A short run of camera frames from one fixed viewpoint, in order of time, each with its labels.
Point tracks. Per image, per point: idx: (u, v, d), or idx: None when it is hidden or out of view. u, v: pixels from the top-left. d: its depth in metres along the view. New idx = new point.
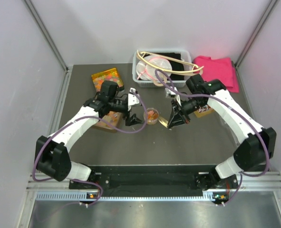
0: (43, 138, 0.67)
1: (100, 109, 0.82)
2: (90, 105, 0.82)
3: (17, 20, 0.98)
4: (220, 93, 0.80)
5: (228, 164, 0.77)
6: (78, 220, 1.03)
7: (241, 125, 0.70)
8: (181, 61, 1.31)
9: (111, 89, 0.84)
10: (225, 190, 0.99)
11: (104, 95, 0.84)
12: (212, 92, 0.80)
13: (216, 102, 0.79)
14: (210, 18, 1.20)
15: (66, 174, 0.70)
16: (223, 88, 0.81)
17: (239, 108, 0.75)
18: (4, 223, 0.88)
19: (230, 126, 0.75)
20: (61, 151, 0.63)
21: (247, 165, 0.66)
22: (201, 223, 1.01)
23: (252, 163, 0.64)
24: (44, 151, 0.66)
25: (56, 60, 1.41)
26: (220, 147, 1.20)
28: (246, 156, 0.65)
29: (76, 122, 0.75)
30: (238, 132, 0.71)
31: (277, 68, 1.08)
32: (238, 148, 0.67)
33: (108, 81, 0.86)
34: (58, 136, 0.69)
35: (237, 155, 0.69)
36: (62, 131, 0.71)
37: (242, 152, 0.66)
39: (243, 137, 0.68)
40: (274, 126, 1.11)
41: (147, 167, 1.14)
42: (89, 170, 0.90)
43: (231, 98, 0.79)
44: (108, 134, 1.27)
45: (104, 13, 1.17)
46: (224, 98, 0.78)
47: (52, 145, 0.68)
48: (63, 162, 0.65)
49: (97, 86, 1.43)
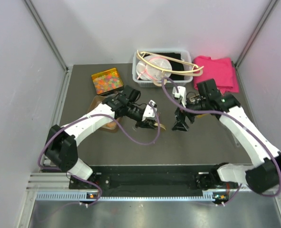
0: (57, 128, 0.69)
1: (117, 109, 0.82)
2: (108, 103, 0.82)
3: (17, 20, 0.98)
4: (234, 110, 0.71)
5: (234, 174, 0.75)
6: (78, 220, 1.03)
7: (256, 147, 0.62)
8: (181, 61, 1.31)
9: (132, 93, 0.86)
10: (225, 190, 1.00)
11: (125, 97, 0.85)
12: (227, 109, 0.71)
13: (228, 120, 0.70)
14: (211, 18, 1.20)
15: (71, 166, 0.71)
16: (237, 105, 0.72)
17: (254, 128, 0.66)
18: (4, 223, 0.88)
19: (244, 147, 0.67)
20: (69, 144, 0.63)
21: (260, 188, 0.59)
22: (201, 223, 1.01)
23: (266, 187, 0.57)
24: (54, 140, 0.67)
25: (56, 60, 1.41)
26: (221, 148, 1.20)
28: (259, 180, 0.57)
29: (91, 118, 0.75)
30: (252, 155, 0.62)
31: (277, 68, 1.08)
32: (252, 171, 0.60)
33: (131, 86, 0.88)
34: (71, 128, 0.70)
35: (249, 176, 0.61)
36: (75, 124, 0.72)
37: (256, 175, 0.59)
39: (257, 161, 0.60)
40: (275, 126, 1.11)
41: (147, 167, 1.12)
42: (91, 171, 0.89)
43: (246, 117, 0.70)
44: (109, 134, 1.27)
45: (105, 13, 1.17)
46: (237, 116, 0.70)
47: (63, 136, 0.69)
48: (70, 154, 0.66)
49: (97, 86, 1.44)
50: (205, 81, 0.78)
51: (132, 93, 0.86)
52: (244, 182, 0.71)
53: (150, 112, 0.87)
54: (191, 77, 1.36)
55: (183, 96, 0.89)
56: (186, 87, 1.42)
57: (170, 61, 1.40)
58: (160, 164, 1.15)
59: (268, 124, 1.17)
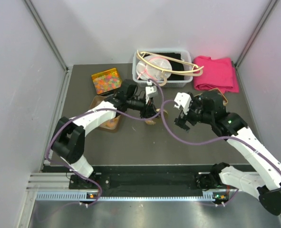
0: (65, 120, 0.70)
1: (118, 106, 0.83)
2: (110, 101, 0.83)
3: (17, 20, 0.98)
4: (243, 132, 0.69)
5: (241, 184, 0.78)
6: (78, 220, 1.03)
7: (271, 172, 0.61)
8: (182, 61, 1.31)
9: (130, 88, 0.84)
10: (225, 190, 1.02)
11: (123, 93, 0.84)
12: (235, 132, 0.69)
13: (238, 143, 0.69)
14: (210, 18, 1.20)
15: (77, 158, 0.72)
16: (244, 125, 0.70)
17: (265, 150, 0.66)
18: (4, 223, 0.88)
19: (256, 169, 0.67)
20: (79, 133, 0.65)
21: (277, 210, 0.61)
22: (201, 223, 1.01)
23: None
24: (62, 132, 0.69)
25: (56, 60, 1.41)
26: (221, 148, 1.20)
28: (276, 203, 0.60)
29: (96, 112, 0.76)
30: (266, 178, 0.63)
31: (278, 68, 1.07)
32: (267, 194, 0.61)
33: (128, 80, 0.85)
34: (78, 120, 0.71)
35: (264, 198, 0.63)
36: (82, 116, 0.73)
37: (272, 199, 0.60)
39: (272, 185, 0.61)
40: (275, 126, 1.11)
41: (147, 167, 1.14)
42: (92, 169, 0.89)
43: (255, 137, 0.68)
44: (109, 134, 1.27)
45: (105, 13, 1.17)
46: (247, 137, 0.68)
47: (70, 128, 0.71)
48: (78, 144, 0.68)
49: (97, 86, 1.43)
50: (212, 97, 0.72)
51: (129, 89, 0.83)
52: (251, 193, 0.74)
53: (151, 87, 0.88)
54: (191, 77, 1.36)
55: (185, 106, 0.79)
56: (186, 87, 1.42)
57: (170, 61, 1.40)
58: (160, 164, 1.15)
59: (267, 125, 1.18)
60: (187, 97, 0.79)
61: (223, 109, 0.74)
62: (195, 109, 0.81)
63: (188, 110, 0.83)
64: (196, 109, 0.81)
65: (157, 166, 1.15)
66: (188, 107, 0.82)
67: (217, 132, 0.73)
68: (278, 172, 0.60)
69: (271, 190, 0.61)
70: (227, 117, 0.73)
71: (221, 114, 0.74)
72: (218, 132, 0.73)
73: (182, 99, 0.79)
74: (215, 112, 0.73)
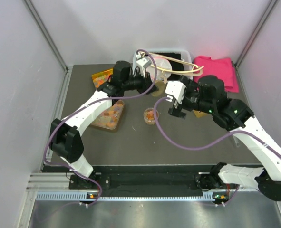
0: (58, 121, 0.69)
1: (113, 94, 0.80)
2: (103, 90, 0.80)
3: (17, 19, 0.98)
4: (250, 123, 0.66)
5: (240, 178, 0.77)
6: (77, 220, 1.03)
7: (279, 165, 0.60)
8: (181, 61, 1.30)
9: (123, 72, 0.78)
10: (225, 190, 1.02)
11: (117, 79, 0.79)
12: (243, 125, 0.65)
13: (247, 136, 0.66)
14: (210, 18, 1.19)
15: (78, 155, 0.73)
16: (250, 115, 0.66)
17: (272, 141, 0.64)
18: (4, 223, 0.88)
19: (262, 161, 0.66)
20: (73, 135, 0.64)
21: (277, 197, 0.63)
22: (201, 223, 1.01)
23: None
24: (57, 133, 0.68)
25: (56, 60, 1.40)
26: (221, 148, 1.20)
28: (279, 192, 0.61)
29: (90, 107, 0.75)
30: (272, 170, 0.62)
31: (278, 68, 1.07)
32: (271, 184, 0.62)
33: (120, 63, 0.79)
34: (71, 119, 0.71)
35: (264, 186, 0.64)
36: (75, 115, 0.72)
37: (274, 188, 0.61)
39: (278, 178, 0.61)
40: (275, 126, 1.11)
41: (146, 167, 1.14)
42: (92, 169, 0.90)
43: (262, 128, 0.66)
44: (109, 134, 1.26)
45: (105, 12, 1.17)
46: (254, 129, 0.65)
47: (65, 128, 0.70)
48: (75, 144, 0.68)
49: (97, 86, 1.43)
50: (214, 83, 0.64)
51: (122, 73, 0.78)
52: (252, 185, 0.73)
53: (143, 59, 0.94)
54: (191, 77, 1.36)
55: (178, 97, 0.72)
56: None
57: (170, 61, 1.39)
58: (160, 164, 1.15)
59: (268, 124, 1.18)
60: (180, 87, 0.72)
61: (224, 96, 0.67)
62: (190, 97, 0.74)
63: (182, 98, 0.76)
64: (192, 97, 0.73)
65: (157, 166, 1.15)
66: (182, 95, 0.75)
67: (221, 124, 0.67)
68: None
69: (275, 180, 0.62)
70: (230, 106, 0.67)
71: (223, 102, 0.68)
72: (222, 123, 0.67)
73: (174, 89, 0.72)
74: (217, 100, 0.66)
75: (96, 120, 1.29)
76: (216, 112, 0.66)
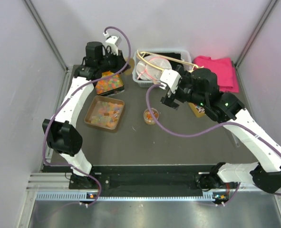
0: (48, 120, 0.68)
1: (92, 75, 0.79)
2: (80, 73, 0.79)
3: (17, 20, 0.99)
4: (241, 115, 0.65)
5: (237, 175, 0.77)
6: (77, 220, 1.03)
7: (271, 156, 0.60)
8: (181, 61, 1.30)
9: (96, 51, 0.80)
10: (225, 190, 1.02)
11: (92, 59, 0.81)
12: (234, 117, 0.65)
13: (238, 128, 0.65)
14: (210, 18, 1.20)
15: (80, 146, 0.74)
16: (241, 108, 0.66)
17: (263, 133, 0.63)
18: (4, 223, 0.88)
19: (255, 153, 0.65)
20: (68, 129, 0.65)
21: (271, 190, 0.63)
22: (201, 223, 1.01)
23: (277, 189, 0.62)
24: (51, 132, 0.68)
25: (56, 60, 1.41)
26: (220, 147, 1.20)
28: (272, 183, 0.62)
29: (73, 97, 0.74)
30: (265, 162, 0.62)
31: (278, 68, 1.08)
32: (264, 176, 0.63)
33: (91, 43, 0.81)
34: (60, 115, 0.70)
35: (258, 179, 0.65)
36: (62, 109, 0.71)
37: (269, 181, 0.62)
39: (271, 169, 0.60)
40: (275, 126, 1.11)
41: (146, 166, 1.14)
42: (91, 166, 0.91)
43: (253, 120, 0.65)
44: (109, 133, 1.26)
45: (105, 13, 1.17)
46: (246, 121, 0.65)
47: (58, 125, 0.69)
48: (73, 137, 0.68)
49: (97, 85, 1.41)
50: (207, 77, 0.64)
51: (96, 51, 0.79)
52: (248, 181, 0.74)
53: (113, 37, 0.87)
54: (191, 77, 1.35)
55: (172, 86, 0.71)
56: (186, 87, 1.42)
57: (170, 61, 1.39)
58: (160, 164, 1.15)
59: (268, 124, 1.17)
60: (175, 76, 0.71)
61: (217, 90, 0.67)
62: (184, 88, 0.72)
63: (176, 88, 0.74)
64: (186, 88, 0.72)
65: (157, 166, 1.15)
66: (176, 86, 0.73)
67: (213, 117, 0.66)
68: (278, 155, 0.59)
69: (268, 172, 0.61)
70: (221, 99, 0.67)
71: (215, 95, 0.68)
72: (214, 116, 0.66)
73: (169, 78, 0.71)
74: (209, 94, 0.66)
75: (97, 121, 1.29)
76: (208, 105, 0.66)
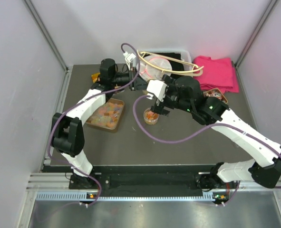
0: (58, 115, 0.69)
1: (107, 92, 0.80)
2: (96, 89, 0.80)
3: (17, 20, 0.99)
4: (226, 116, 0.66)
5: (236, 174, 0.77)
6: (77, 220, 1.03)
7: (262, 150, 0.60)
8: (182, 61, 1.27)
9: (110, 70, 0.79)
10: (225, 190, 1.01)
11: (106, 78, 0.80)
12: (220, 118, 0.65)
13: (226, 128, 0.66)
14: (210, 18, 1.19)
15: (80, 148, 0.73)
16: (226, 108, 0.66)
17: (250, 128, 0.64)
18: (4, 223, 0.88)
19: (247, 150, 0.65)
20: (77, 124, 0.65)
21: (271, 185, 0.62)
22: (201, 223, 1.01)
23: (276, 183, 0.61)
24: (59, 127, 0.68)
25: (56, 60, 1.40)
26: (221, 147, 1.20)
28: (270, 177, 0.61)
29: (87, 101, 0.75)
30: (258, 157, 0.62)
31: (278, 68, 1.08)
32: (262, 172, 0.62)
33: (104, 62, 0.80)
34: (72, 112, 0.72)
35: (257, 175, 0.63)
36: (75, 108, 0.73)
37: (267, 175, 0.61)
39: (266, 163, 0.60)
40: (275, 127, 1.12)
41: (147, 167, 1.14)
42: (91, 166, 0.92)
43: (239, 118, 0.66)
44: (109, 134, 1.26)
45: (105, 13, 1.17)
46: (232, 121, 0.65)
47: (65, 121, 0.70)
48: (79, 134, 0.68)
49: None
50: (190, 84, 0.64)
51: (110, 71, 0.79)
52: (248, 179, 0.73)
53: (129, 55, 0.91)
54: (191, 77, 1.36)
55: (159, 95, 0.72)
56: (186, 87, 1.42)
57: (170, 61, 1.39)
58: (160, 164, 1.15)
59: (268, 124, 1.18)
60: (161, 85, 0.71)
61: (201, 95, 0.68)
62: (171, 95, 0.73)
63: (164, 96, 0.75)
64: (173, 95, 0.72)
65: (157, 166, 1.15)
66: (163, 94, 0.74)
67: (200, 121, 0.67)
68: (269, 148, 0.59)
69: (264, 167, 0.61)
70: (207, 103, 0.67)
71: (200, 100, 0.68)
72: (201, 120, 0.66)
73: (156, 87, 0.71)
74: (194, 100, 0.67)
75: (96, 121, 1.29)
76: (194, 110, 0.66)
